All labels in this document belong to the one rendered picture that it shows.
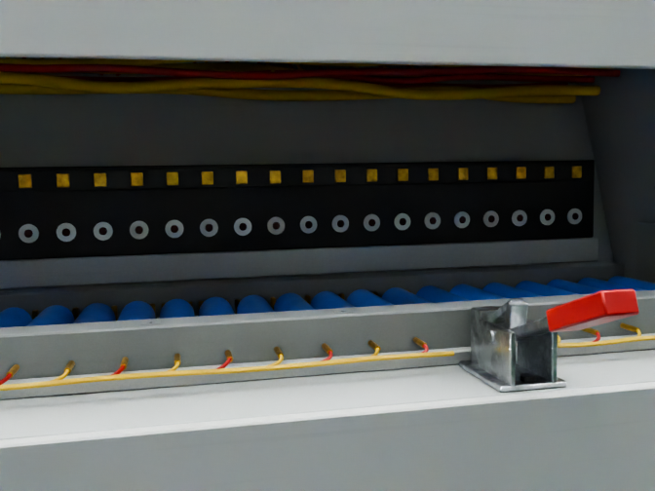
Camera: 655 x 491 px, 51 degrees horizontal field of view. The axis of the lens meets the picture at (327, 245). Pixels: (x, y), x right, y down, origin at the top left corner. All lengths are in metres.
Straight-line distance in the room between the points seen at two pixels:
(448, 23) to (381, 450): 0.18
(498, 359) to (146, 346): 0.14
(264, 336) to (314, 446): 0.06
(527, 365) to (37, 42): 0.23
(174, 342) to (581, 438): 0.16
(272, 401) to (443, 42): 0.17
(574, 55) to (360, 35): 0.10
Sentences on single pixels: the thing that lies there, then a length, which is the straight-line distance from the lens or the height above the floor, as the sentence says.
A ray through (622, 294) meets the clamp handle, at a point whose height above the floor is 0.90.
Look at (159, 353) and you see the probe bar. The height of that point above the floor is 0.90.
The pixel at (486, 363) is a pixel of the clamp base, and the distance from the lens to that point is 0.29.
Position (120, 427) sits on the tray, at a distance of 0.25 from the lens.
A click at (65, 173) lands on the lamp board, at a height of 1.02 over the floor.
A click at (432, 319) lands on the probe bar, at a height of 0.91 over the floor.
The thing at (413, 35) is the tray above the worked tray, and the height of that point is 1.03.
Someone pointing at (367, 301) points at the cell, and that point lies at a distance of 0.36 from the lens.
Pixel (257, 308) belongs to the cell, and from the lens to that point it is 0.34.
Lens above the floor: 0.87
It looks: 14 degrees up
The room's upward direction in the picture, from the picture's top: 5 degrees counter-clockwise
